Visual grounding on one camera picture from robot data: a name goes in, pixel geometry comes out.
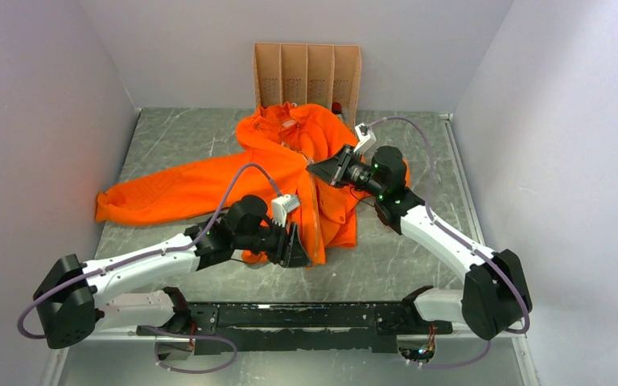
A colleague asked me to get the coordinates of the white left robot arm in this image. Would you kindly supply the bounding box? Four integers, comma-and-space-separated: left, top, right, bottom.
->
33, 195, 311, 349

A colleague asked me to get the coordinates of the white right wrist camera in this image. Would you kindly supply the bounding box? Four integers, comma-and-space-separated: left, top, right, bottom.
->
354, 123, 377, 156

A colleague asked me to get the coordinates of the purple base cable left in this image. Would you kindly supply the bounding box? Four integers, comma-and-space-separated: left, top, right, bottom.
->
146, 325, 239, 375

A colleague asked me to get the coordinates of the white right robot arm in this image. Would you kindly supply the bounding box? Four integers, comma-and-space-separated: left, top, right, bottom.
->
307, 145, 532, 340

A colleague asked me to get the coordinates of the orange jacket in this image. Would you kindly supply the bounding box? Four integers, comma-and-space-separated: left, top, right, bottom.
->
95, 103, 364, 265

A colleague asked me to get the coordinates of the tan perforated organizer rack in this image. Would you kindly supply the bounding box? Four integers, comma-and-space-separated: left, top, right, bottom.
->
252, 43, 362, 128

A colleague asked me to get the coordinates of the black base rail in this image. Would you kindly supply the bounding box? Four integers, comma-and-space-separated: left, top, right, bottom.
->
155, 301, 453, 355

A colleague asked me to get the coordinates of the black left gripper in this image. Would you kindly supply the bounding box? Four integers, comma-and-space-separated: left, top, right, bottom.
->
234, 216, 313, 269

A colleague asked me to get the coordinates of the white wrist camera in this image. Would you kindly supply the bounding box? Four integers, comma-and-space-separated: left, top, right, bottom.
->
270, 194, 300, 226
354, 123, 377, 156

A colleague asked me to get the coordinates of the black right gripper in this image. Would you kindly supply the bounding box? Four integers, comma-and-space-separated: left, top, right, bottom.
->
307, 143, 385, 199

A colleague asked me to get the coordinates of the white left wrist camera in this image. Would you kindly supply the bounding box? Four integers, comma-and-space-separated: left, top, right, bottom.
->
270, 194, 300, 226

